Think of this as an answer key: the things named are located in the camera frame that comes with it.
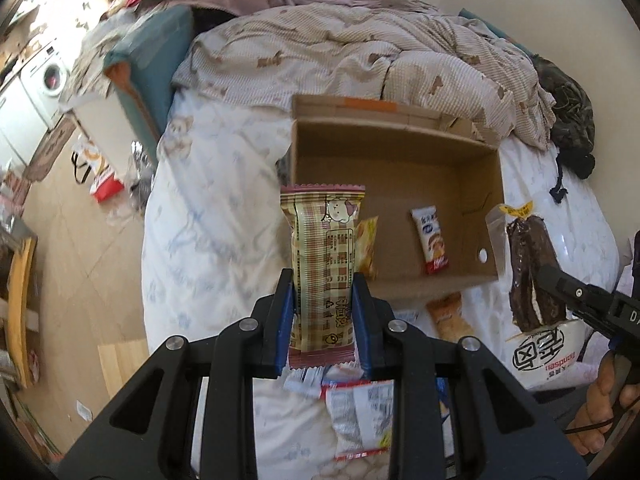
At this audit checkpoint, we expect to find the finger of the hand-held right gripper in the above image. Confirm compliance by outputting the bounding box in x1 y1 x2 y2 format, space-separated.
536 263 619 334

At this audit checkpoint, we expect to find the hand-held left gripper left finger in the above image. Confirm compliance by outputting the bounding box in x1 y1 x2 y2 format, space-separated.
47 268 294 480

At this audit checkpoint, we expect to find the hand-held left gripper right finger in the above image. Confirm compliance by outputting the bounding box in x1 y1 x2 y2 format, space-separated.
351 272 588 480

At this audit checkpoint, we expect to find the chocolate bar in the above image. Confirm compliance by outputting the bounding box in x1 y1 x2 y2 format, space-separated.
484 200 569 335

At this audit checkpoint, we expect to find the plaid beige snack packet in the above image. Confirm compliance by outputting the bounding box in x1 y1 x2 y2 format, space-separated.
279 183 366 370

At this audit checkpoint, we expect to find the white instant noodle bowl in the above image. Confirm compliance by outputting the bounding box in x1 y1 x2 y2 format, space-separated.
504 316 592 392

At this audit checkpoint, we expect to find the yellow snack packet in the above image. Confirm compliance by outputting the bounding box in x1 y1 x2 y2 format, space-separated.
356 216 380 281

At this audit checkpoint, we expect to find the orange snack packet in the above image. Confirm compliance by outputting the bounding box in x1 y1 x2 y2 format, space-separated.
425 293 474 342

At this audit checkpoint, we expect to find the white clear packet red edge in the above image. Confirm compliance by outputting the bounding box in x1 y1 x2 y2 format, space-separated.
324 379 397 462

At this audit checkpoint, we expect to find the small white red snack packet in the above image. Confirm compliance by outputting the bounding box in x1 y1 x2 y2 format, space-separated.
410 207 451 276

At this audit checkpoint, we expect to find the blue white snack packet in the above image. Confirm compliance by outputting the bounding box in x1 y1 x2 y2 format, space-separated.
434 375 455 423

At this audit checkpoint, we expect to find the cardboard box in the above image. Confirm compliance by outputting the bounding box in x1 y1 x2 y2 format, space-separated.
276 93 505 302

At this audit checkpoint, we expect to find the person's right hand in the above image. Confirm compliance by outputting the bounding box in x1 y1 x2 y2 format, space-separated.
569 356 640 457

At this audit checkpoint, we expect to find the dark camouflage garment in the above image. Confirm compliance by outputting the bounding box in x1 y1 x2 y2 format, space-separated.
529 54 597 181

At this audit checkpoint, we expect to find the silver foil bag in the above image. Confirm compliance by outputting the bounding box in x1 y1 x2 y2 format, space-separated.
126 139 157 197

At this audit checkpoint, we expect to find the red white shopping bag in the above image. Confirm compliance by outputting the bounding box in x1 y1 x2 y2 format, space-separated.
71 139 126 204

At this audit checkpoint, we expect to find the yellow wooden rack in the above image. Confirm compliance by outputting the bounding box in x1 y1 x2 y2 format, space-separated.
0 234 41 392

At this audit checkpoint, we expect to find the white box table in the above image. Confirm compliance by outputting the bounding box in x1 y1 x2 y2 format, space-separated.
59 89 148 162

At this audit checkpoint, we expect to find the beige checked quilt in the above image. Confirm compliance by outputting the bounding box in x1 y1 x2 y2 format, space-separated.
171 0 558 152

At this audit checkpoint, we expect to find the brown floor rug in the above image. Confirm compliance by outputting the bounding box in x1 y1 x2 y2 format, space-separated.
26 114 77 183

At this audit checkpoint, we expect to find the teal orange mattress pad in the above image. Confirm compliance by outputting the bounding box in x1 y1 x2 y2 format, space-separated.
102 4 197 147

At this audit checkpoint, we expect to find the white kitchen cabinet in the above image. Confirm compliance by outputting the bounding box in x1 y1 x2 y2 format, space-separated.
0 77 48 168

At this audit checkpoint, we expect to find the white washing machine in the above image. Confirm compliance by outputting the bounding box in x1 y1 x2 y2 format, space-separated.
20 42 77 127

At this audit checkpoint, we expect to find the black knotted cord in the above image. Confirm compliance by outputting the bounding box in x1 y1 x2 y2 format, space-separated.
549 157 572 205

